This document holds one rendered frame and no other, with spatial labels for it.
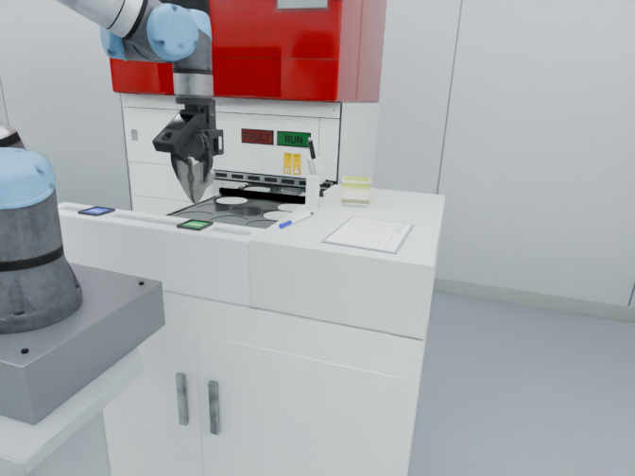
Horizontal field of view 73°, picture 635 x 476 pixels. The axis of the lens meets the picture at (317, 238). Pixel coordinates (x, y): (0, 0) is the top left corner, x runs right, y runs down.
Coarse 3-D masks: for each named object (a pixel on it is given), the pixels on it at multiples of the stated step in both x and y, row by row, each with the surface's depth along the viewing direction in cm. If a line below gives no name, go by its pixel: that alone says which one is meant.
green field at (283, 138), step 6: (282, 132) 140; (288, 132) 140; (282, 138) 141; (288, 138) 140; (294, 138) 140; (300, 138) 139; (306, 138) 138; (288, 144) 141; (294, 144) 140; (300, 144) 140; (306, 144) 139
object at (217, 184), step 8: (216, 184) 152; (224, 184) 151; (232, 184) 150; (240, 184) 149; (248, 184) 149; (256, 184) 148; (264, 184) 147; (272, 184) 147; (216, 192) 153; (272, 192) 147; (280, 192) 146; (288, 192) 145; (296, 192) 144; (304, 192) 143
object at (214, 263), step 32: (64, 224) 97; (96, 224) 94; (128, 224) 92; (160, 224) 92; (224, 224) 94; (96, 256) 97; (128, 256) 94; (160, 256) 91; (192, 256) 89; (224, 256) 86; (192, 288) 91; (224, 288) 89
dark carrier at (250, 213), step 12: (204, 204) 135; (216, 204) 136; (228, 204) 136; (240, 204) 136; (252, 204) 137; (264, 204) 138; (276, 204) 139; (300, 204) 140; (180, 216) 121; (192, 216) 121; (204, 216) 122; (216, 216) 122; (228, 216) 123; (240, 216) 123; (252, 216) 123; (264, 228) 114
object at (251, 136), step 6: (246, 132) 144; (252, 132) 144; (258, 132) 143; (264, 132) 142; (270, 132) 142; (246, 138) 145; (252, 138) 144; (258, 138) 144; (264, 138) 143; (270, 138) 142
